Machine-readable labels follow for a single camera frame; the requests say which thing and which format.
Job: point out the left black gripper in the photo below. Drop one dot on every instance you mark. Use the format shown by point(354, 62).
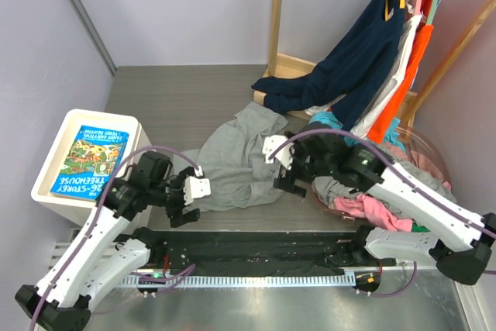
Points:
point(180, 181)

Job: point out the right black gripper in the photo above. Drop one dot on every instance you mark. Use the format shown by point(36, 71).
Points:
point(288, 183)

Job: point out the grey t shirt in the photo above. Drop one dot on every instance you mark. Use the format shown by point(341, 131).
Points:
point(233, 161)

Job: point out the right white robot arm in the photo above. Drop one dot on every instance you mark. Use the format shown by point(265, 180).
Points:
point(457, 241)

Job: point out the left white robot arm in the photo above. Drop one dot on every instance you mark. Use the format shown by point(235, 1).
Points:
point(66, 296)

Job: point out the turquoise shirt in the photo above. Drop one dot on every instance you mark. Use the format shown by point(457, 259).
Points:
point(390, 138)

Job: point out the pink shirt in pile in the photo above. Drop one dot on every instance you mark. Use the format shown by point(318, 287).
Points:
point(377, 212)

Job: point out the white hanging shirt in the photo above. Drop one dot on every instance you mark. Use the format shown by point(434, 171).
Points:
point(374, 123)

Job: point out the orange hanging shirt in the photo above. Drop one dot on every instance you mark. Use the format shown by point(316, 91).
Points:
point(413, 43)

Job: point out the navy blue hanging shirt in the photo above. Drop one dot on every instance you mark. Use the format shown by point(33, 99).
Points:
point(351, 74)

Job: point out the grey garment in pile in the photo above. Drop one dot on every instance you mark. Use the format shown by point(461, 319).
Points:
point(327, 189)

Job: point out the white storage box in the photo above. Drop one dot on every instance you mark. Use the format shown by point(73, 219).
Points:
point(75, 210)

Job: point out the blue treehouse book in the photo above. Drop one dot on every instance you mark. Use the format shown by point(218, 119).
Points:
point(89, 163)

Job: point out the wooden clothes rack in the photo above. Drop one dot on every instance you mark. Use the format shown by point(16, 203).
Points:
point(286, 66)

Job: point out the green garment in pile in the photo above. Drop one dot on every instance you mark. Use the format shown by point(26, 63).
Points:
point(419, 229)

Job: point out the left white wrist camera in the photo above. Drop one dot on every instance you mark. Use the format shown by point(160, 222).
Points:
point(195, 188)

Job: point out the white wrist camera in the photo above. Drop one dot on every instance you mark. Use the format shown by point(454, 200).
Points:
point(195, 188)
point(278, 147)

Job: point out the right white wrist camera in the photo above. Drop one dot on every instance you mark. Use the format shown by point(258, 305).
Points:
point(278, 147)

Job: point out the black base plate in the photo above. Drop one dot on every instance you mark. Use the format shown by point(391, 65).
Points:
point(258, 254)

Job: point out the white slotted cable duct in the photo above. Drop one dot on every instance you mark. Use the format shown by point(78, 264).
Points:
point(345, 280)

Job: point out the grey wall trim strip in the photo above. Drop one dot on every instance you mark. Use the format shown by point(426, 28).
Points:
point(94, 36)

